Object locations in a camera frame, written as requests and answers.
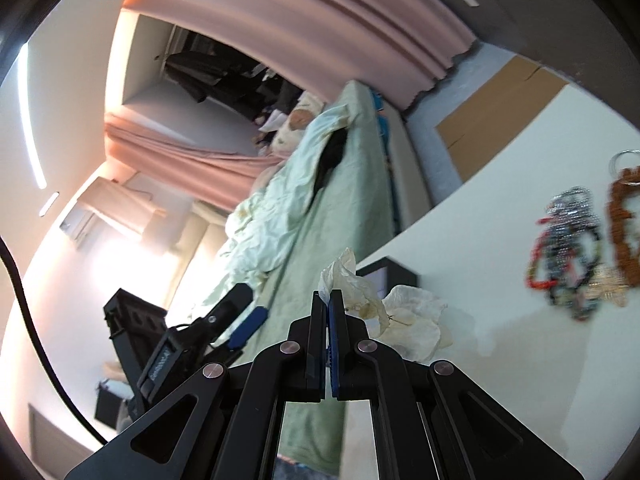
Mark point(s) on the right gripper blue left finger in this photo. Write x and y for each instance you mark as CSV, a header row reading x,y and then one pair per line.
x,y
223,422

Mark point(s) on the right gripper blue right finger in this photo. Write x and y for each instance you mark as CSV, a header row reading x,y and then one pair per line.
x,y
431,421

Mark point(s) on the beige butterfly hair clip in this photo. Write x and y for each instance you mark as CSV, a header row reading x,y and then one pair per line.
x,y
607,284

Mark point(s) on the black jewelry box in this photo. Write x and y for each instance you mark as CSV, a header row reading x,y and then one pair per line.
x,y
385,273

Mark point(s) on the beige headboard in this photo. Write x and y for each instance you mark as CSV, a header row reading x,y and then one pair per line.
x,y
181,232

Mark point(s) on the white table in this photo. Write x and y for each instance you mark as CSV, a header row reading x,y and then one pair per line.
x,y
575,384

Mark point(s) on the light green duvet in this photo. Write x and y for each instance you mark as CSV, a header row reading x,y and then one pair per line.
x,y
262,228

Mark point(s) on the pink curtain behind bed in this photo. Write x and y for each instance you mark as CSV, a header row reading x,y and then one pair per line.
x,y
219,178

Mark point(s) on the green bed mattress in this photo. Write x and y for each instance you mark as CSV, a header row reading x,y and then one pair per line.
x,y
354,210

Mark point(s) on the black garment on bed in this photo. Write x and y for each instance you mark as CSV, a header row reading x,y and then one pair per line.
x,y
330,158

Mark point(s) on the hanging dark clothes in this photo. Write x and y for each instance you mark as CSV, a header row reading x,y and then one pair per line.
x,y
209,69

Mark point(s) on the patterned pillow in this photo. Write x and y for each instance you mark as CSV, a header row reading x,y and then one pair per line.
x,y
291,133

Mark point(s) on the flat cardboard sheet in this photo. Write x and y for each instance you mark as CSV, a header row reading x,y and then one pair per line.
x,y
483,125

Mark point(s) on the wall air conditioner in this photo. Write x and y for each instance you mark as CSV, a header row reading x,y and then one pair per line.
x,y
77,224

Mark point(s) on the pink curtain near wall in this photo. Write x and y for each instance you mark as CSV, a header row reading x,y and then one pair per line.
x,y
400,47

